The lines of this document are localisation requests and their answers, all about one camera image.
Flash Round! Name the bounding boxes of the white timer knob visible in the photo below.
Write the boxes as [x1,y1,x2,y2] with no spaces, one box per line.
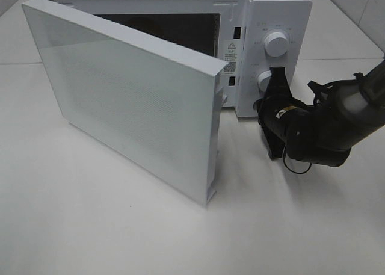
[257,70,271,93]

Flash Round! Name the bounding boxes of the white microwave door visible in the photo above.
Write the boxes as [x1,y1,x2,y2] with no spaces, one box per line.
[22,0,226,205]

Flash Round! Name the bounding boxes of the white warning label sticker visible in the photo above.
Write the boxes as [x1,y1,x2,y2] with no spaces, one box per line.
[222,40,240,75]

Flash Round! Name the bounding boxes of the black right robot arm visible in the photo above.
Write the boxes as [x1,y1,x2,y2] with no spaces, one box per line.
[253,62,384,167]

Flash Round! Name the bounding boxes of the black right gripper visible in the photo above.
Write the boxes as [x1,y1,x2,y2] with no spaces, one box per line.
[257,67,313,160]

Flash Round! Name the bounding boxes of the white power knob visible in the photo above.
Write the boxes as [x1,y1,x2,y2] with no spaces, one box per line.
[264,30,289,57]

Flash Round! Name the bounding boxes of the white microwave oven body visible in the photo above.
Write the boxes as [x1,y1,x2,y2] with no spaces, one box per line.
[50,0,312,117]

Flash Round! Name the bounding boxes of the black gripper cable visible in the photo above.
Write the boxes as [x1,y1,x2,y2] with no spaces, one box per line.
[282,145,313,176]

